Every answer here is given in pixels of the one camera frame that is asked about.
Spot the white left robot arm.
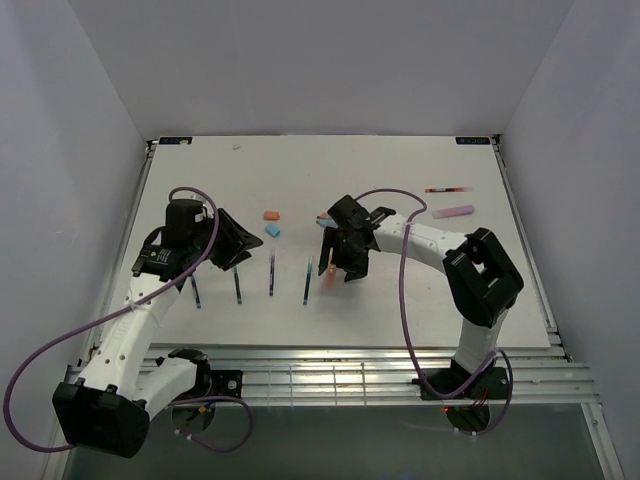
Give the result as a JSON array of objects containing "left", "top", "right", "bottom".
[{"left": 52, "top": 200, "right": 263, "bottom": 458}]

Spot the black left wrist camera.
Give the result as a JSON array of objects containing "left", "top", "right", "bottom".
[{"left": 161, "top": 199, "right": 205, "bottom": 248}]

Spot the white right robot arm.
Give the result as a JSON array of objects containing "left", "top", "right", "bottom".
[{"left": 318, "top": 206, "right": 524, "bottom": 398}]

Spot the green thin pen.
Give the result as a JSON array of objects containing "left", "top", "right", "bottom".
[{"left": 233, "top": 266, "right": 243, "bottom": 305}]

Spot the orange pink highlighter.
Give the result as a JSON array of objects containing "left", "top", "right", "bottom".
[{"left": 322, "top": 248, "right": 337, "bottom": 293}]

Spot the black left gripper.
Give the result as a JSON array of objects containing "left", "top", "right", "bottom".
[{"left": 190, "top": 207, "right": 264, "bottom": 271}]

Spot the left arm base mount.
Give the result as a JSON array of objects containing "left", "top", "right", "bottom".
[{"left": 176, "top": 370, "right": 244, "bottom": 400}]

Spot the orange highlighter cap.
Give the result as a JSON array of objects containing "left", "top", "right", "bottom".
[{"left": 263, "top": 211, "right": 280, "bottom": 221}]

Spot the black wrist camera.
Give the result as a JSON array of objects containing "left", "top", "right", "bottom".
[
  {"left": 161, "top": 199, "right": 205, "bottom": 248},
  {"left": 327, "top": 195, "right": 373, "bottom": 232}
]

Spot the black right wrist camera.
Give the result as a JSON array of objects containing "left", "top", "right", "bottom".
[{"left": 327, "top": 195, "right": 373, "bottom": 232}]

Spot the blue highlighter cap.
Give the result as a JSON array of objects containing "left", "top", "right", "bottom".
[{"left": 265, "top": 223, "right": 281, "bottom": 238}]

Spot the teal thin pen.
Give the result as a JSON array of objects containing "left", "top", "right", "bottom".
[{"left": 303, "top": 256, "right": 313, "bottom": 306}]

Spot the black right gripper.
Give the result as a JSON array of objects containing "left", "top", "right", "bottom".
[{"left": 318, "top": 226, "right": 370, "bottom": 283}]

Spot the blue thin pen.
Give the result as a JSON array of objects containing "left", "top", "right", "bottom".
[{"left": 190, "top": 275, "right": 202, "bottom": 310}]

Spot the orange thin pen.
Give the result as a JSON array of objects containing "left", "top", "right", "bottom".
[{"left": 424, "top": 186, "right": 473, "bottom": 194}]

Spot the purple thin pen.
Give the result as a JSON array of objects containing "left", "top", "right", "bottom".
[{"left": 268, "top": 248, "right": 276, "bottom": 297}]

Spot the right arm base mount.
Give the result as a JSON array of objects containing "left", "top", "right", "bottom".
[{"left": 411, "top": 363, "right": 512, "bottom": 400}]

